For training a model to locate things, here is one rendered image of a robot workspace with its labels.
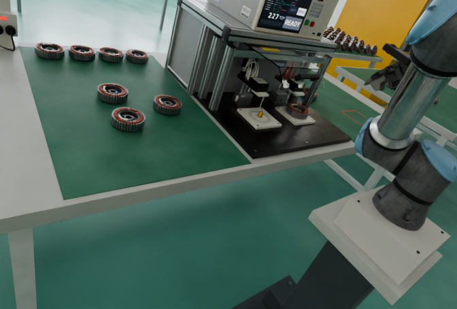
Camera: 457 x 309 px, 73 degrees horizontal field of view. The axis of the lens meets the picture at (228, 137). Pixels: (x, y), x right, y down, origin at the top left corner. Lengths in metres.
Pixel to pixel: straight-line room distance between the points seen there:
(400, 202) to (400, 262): 0.16
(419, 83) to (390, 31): 4.20
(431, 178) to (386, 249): 0.23
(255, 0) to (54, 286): 1.43
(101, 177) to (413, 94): 0.80
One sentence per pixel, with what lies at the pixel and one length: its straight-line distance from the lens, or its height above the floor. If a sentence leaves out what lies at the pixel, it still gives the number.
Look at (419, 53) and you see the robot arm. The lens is 0.74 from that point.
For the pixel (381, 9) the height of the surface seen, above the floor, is 1.23.
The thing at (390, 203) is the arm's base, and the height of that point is 0.89.
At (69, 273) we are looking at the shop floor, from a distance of 1.63.
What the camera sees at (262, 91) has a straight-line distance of 1.38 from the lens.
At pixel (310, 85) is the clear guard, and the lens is 1.25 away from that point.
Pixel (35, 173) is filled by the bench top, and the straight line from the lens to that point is 0.94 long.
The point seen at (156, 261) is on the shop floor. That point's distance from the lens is 1.68.
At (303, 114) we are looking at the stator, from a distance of 1.51.
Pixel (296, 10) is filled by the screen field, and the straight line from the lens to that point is 1.44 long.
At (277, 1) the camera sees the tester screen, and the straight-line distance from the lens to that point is 1.35.
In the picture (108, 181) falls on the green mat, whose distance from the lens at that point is 0.91.
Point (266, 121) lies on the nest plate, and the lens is 1.37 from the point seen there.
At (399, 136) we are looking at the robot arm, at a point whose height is 1.09.
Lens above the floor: 1.37
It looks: 31 degrees down
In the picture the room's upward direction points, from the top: 20 degrees clockwise
